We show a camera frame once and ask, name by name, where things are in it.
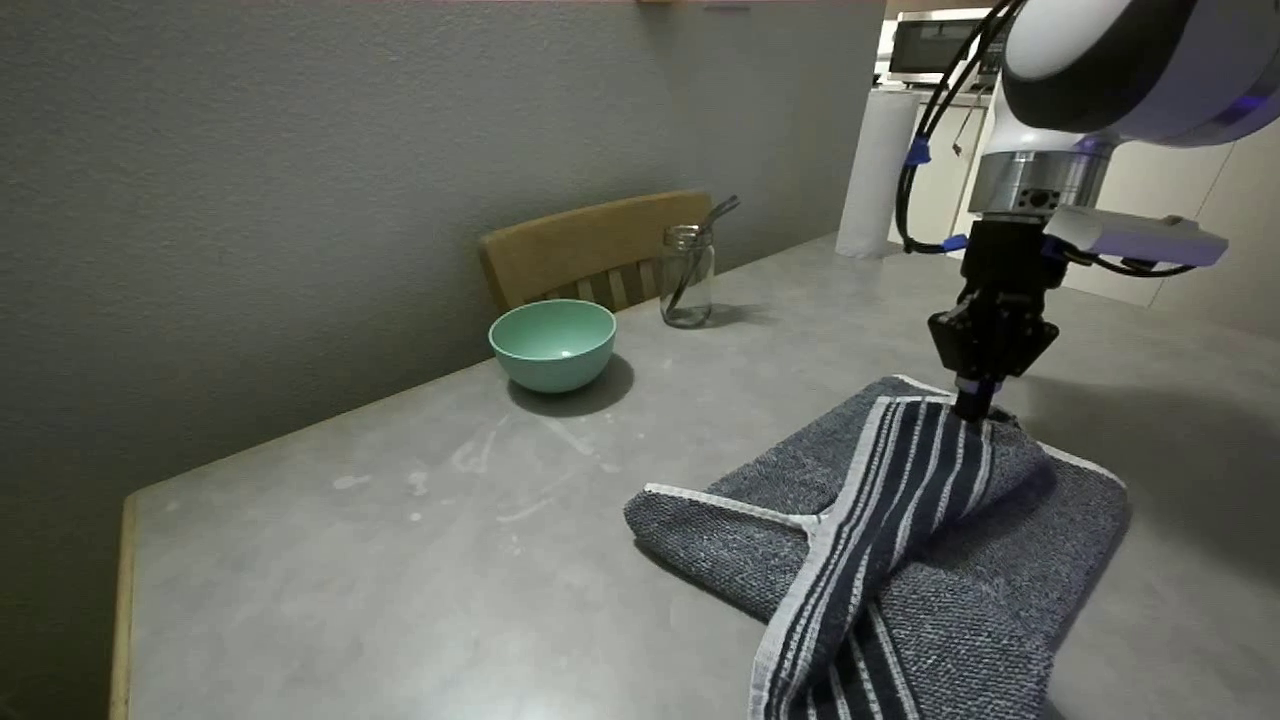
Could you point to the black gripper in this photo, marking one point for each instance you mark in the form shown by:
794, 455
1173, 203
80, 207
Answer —
1000, 274

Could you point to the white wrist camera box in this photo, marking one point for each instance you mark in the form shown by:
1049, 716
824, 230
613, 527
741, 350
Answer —
1133, 236

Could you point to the green bowl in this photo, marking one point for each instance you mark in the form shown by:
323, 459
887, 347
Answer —
553, 341

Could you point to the metal utensil in jar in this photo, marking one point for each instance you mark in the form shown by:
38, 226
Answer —
723, 209

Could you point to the white paper towel roll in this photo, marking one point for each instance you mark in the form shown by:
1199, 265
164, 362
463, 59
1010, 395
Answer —
873, 172

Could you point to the microwave oven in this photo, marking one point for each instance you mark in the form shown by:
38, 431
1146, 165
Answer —
934, 45

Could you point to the wooden chair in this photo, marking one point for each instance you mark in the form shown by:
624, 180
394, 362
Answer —
574, 246

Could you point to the grey striped towel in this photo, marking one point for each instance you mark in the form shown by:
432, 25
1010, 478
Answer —
907, 560

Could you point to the white base cabinet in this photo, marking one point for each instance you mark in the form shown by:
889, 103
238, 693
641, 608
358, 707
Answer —
940, 184

